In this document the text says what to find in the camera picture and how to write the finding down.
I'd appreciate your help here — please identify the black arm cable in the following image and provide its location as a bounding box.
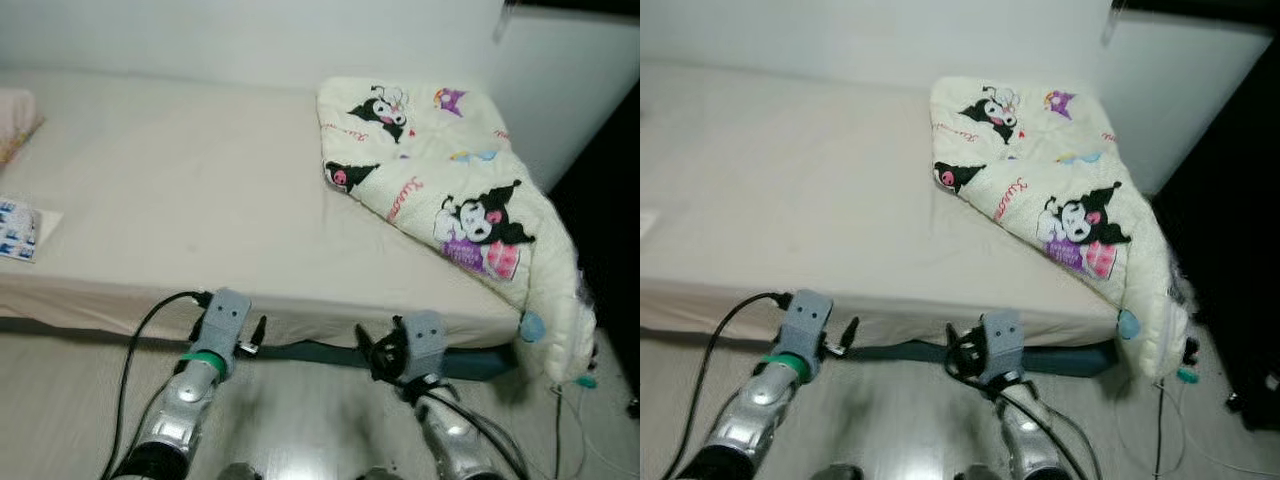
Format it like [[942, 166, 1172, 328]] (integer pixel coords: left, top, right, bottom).
[[100, 290, 213, 480], [355, 330, 531, 480], [945, 330, 1106, 480], [670, 292, 793, 480]]

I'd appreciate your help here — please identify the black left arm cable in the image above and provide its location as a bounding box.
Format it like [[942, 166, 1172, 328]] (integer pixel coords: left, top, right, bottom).
[[670, 292, 793, 480], [100, 290, 213, 480]]

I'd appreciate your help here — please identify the pink patterned pillow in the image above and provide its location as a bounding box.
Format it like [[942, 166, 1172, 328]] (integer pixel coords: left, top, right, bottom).
[[0, 88, 46, 171]]

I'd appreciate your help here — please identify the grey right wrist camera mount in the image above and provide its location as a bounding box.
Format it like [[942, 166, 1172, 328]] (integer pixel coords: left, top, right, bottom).
[[400, 310, 448, 386], [980, 310, 1026, 386]]

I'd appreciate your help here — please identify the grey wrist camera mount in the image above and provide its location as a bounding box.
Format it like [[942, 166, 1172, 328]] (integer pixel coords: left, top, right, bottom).
[[980, 310, 1026, 386], [778, 290, 833, 356], [400, 310, 448, 386], [200, 288, 253, 351]]

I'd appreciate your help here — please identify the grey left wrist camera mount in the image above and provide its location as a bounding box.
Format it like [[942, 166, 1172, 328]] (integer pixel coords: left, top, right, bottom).
[[778, 290, 833, 356], [200, 288, 253, 351]]

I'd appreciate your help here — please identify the cream cartoon print blanket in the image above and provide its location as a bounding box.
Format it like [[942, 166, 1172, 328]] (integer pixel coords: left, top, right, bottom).
[[930, 77, 1196, 381], [317, 77, 598, 386]]

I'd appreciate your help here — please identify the black wall shelf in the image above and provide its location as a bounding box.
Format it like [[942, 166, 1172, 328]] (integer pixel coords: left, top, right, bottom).
[[500, 0, 641, 16], [1110, 0, 1280, 16]]

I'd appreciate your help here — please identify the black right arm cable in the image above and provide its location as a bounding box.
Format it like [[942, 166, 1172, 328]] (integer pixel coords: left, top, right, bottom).
[[945, 330, 1106, 480], [355, 330, 531, 480]]

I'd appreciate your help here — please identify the dark blue bed frame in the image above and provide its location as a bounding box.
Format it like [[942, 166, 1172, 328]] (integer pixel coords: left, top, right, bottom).
[[640, 320, 1126, 379], [0, 315, 521, 381]]

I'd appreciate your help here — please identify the mattress with cream sheet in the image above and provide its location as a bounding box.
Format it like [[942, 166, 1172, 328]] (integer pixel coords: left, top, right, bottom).
[[640, 65, 1151, 351], [0, 70, 541, 351]]

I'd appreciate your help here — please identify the thin black floor cable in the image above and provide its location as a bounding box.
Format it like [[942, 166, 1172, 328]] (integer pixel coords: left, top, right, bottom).
[[550, 385, 566, 480], [1152, 382, 1169, 480]]

